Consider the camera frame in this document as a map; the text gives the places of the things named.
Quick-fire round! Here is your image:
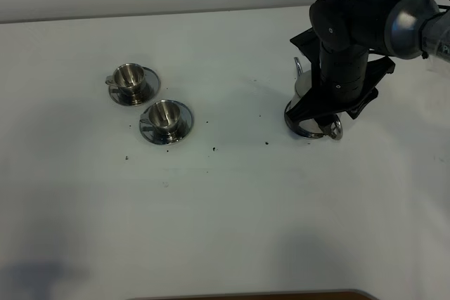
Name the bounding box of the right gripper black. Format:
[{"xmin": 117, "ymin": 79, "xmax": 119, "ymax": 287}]
[{"xmin": 285, "ymin": 29, "xmax": 395, "ymax": 124}]

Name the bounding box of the stainless steel teapot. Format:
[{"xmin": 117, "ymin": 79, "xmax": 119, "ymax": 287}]
[{"xmin": 290, "ymin": 57, "xmax": 343, "ymax": 141}]

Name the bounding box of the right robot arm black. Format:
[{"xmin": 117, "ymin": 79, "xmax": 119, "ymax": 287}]
[{"xmin": 285, "ymin": 0, "xmax": 449, "ymax": 124}]

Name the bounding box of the teapot steel saucer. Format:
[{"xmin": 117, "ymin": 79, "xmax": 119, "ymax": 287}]
[{"xmin": 283, "ymin": 101, "xmax": 326, "ymax": 139}]

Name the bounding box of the near steel teacup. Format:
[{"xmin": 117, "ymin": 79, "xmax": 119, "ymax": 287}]
[{"xmin": 139, "ymin": 100, "xmax": 181, "ymax": 135}]

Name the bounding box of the steel teacup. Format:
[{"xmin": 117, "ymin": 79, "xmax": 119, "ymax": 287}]
[
  {"xmin": 105, "ymin": 63, "xmax": 146, "ymax": 97},
  {"xmin": 139, "ymin": 100, "xmax": 181, "ymax": 135}
]

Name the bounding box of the far steel saucer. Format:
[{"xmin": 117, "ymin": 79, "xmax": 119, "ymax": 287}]
[{"xmin": 108, "ymin": 66, "xmax": 161, "ymax": 106}]

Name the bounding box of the far steel teacup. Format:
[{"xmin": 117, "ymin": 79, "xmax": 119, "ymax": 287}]
[{"xmin": 105, "ymin": 63, "xmax": 146, "ymax": 97}]

